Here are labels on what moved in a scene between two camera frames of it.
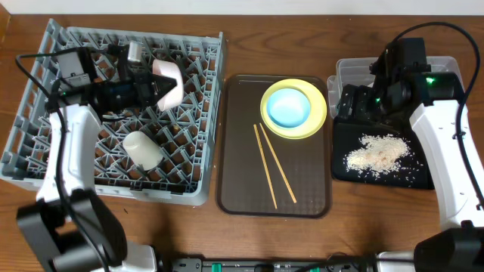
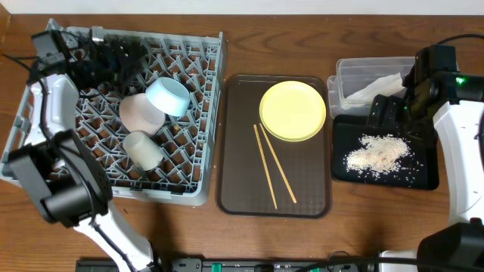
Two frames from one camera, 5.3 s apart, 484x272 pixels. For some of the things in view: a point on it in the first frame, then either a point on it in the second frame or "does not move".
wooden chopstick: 278,165 does not move
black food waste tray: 382,154 does not move
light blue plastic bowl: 288,107 -> 168,97
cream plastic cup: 142,150 does not move
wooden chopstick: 265,165 does not move
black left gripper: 147,88 -> 111,55
